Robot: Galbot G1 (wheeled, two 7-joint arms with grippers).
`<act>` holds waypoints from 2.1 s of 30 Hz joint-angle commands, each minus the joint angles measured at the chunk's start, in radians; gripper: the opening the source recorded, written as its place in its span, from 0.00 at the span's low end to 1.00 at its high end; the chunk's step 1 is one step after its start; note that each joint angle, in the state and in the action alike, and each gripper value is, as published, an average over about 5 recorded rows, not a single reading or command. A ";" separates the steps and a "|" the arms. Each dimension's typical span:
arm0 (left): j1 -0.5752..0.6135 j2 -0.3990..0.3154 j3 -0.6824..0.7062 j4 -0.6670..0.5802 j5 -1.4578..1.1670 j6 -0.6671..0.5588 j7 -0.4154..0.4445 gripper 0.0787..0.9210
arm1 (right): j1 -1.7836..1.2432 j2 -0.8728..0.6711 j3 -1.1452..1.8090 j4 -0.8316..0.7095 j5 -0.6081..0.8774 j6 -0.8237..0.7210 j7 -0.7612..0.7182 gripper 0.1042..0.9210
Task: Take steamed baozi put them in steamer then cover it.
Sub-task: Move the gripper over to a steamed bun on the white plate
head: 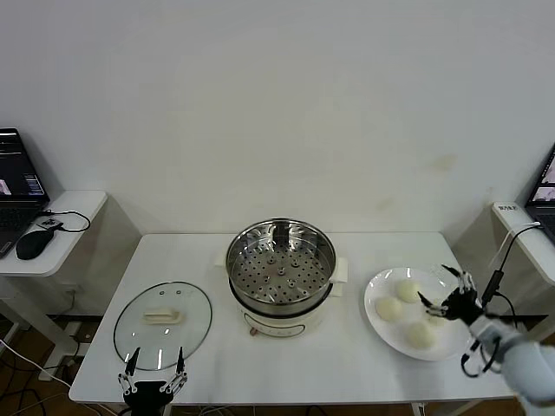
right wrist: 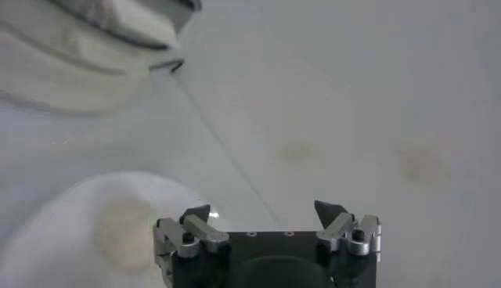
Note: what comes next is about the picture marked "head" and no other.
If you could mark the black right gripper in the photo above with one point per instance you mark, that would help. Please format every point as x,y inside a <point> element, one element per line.
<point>464,307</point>

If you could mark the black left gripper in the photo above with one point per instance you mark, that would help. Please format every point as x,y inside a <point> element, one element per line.
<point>148,398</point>

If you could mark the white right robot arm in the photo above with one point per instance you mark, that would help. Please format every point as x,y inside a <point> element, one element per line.
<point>524,364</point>

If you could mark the stainless steel steamer basket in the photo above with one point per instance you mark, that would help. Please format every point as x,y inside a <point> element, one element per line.
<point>260,268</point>

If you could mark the white round plate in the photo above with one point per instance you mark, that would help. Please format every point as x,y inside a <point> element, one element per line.
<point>446,342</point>

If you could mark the white side table with label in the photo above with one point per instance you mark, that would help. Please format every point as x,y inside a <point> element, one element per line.
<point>537,255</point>

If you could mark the white printed label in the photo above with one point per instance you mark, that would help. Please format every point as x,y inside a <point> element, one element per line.
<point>508,207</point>

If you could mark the cream electric cooker base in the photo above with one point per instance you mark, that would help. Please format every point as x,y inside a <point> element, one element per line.
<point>282,325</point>

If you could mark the black laptop with pink images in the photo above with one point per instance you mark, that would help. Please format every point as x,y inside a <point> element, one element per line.
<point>544,190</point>

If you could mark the white side table with mouse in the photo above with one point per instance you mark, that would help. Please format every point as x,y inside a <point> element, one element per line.
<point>73,242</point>

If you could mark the black computer mouse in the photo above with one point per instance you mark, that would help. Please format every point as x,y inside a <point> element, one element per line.
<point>32,245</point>

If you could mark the black laptop with dark screen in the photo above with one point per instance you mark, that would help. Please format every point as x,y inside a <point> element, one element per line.
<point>17,173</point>

